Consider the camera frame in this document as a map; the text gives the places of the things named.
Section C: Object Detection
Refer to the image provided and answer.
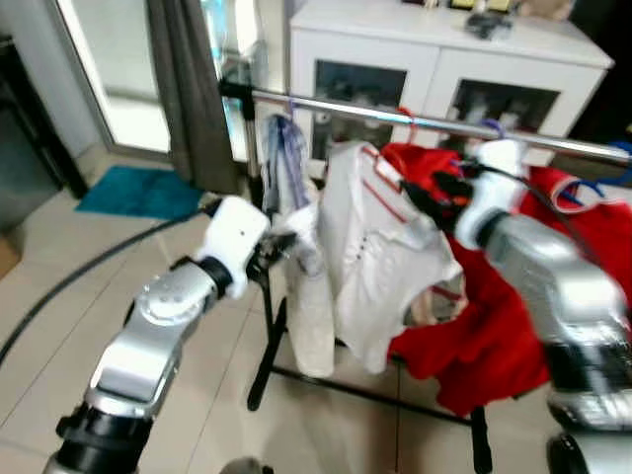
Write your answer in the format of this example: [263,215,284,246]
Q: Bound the black table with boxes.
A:
[0,35,90,233]

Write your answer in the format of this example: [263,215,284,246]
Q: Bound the grey curtain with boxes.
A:
[146,0,243,196]

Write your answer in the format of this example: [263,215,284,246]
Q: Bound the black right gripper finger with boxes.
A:
[400,178,442,224]

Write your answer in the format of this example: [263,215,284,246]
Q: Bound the white glass door cabinet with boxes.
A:
[289,0,615,169]

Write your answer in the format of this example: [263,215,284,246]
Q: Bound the blue plastic hanger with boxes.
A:
[558,141,632,208]

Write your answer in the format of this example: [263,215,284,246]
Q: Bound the red polo shirt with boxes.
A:
[380,143,554,418]

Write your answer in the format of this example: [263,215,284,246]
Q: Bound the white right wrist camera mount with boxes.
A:
[456,138,529,248]

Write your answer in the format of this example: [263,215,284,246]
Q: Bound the metal clothes rack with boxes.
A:
[219,81,632,474]

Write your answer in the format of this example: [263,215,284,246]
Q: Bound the grey robot leg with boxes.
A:
[219,456,276,474]

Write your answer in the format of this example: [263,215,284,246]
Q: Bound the teal floor mat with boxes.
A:
[74,165,205,220]

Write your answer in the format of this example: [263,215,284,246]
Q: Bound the glass sliding door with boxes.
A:
[54,0,174,157]

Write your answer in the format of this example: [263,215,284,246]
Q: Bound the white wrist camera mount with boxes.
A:
[456,138,529,248]
[196,196,273,297]

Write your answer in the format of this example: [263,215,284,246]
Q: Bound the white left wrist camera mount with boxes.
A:
[196,196,273,297]

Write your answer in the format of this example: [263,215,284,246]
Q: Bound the small black object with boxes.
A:
[464,12,514,40]

